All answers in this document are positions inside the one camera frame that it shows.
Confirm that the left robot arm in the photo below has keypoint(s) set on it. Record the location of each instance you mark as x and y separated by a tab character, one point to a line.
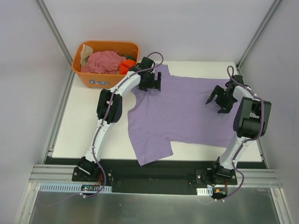
109	112

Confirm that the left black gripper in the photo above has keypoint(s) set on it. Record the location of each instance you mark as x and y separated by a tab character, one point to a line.
153	81

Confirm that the beige cloth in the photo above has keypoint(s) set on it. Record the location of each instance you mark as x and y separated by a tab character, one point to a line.
85	53

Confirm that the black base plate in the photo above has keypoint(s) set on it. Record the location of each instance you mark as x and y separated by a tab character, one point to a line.
160	177

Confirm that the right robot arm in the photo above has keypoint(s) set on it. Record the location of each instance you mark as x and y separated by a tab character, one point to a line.
250	123

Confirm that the purple t-shirt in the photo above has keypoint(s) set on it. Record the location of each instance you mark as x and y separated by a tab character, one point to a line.
179	113

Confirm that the right white cable duct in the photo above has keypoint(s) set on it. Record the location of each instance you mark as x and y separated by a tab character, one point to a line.
204	191

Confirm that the orange-red cloth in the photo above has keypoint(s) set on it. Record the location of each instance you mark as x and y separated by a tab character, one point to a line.
125	66

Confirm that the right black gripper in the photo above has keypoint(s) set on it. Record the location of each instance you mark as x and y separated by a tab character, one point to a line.
221	98

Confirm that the left white cable duct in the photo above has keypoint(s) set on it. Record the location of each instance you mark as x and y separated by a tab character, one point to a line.
69	188

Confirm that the aluminium frame post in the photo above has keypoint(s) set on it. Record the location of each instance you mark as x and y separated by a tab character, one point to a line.
262	26
51	24

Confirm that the orange plastic basket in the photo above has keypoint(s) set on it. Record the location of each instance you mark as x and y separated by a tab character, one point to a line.
95	80

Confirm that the pink crumpled shirt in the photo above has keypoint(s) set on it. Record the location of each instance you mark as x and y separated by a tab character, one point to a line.
103	62

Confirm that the green cloth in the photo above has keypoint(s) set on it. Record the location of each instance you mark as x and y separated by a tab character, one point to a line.
128	57

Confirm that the left aluminium frame post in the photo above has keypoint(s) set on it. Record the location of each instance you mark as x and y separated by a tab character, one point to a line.
51	24

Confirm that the right aluminium frame post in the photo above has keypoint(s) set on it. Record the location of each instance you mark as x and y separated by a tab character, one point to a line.
262	26

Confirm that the white cable duct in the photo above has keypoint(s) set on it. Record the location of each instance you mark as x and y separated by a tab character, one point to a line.
69	188
204	191

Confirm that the aluminium rail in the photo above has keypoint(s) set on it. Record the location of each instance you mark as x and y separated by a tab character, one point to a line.
52	173

